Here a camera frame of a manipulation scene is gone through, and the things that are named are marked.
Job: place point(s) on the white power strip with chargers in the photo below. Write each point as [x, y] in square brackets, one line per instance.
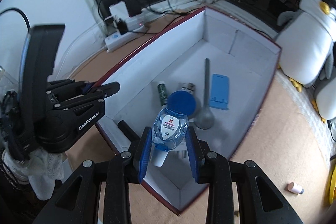
[129, 21]

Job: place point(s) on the yellow leaf-shaped fruit bowl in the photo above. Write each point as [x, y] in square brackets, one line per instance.
[332, 186]

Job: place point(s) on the white usb charger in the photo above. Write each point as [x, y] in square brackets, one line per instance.
[179, 154]

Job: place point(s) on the grey metal spoon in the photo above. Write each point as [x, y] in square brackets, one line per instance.
[205, 118]

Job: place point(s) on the small plush penguin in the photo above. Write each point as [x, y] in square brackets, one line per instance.
[324, 98]

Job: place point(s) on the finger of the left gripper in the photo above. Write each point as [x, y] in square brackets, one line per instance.
[92, 95]
[71, 83]

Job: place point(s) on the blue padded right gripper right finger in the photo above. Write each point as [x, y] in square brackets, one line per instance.
[259, 199]

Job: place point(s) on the red white cardboard box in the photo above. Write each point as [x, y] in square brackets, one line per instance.
[176, 57]

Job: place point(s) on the white gloved hand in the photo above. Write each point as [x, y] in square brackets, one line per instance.
[40, 171]

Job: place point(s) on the large plush penguin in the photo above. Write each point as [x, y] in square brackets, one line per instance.
[307, 39]

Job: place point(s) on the black cylinder lipstick tube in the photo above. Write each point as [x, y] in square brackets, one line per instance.
[127, 131]

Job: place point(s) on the pink lotion bottle grey cap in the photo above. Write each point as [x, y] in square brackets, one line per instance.
[295, 188]

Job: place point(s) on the green white lip balm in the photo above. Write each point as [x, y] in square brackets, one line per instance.
[162, 93]

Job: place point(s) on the blue round lid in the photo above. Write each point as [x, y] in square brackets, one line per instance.
[182, 102]

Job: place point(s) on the blue plastic phone stand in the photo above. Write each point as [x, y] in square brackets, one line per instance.
[220, 89]

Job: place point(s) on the blue correction tape dispenser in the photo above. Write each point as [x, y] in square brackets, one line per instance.
[169, 130]

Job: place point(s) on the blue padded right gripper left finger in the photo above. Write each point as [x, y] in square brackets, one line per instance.
[77, 200]

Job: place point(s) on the checked white cloth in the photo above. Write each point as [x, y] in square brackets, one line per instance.
[303, 102]

